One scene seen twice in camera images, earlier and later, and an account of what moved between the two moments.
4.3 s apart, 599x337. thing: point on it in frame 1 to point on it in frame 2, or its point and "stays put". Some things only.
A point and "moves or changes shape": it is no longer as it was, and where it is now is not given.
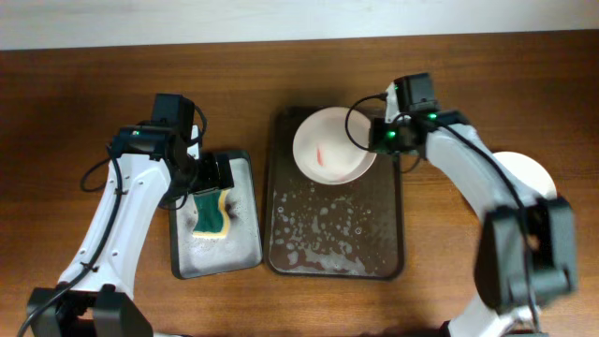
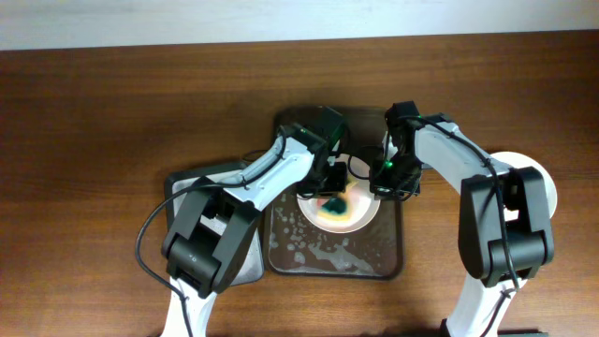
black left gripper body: [207, 177] to [330, 181]
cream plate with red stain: [530, 170] stays put
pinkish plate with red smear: [332, 145] moves or changes shape
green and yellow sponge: [211, 214] moves or changes shape
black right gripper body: [387, 139] to [395, 177]
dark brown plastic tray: [349, 230] stays put
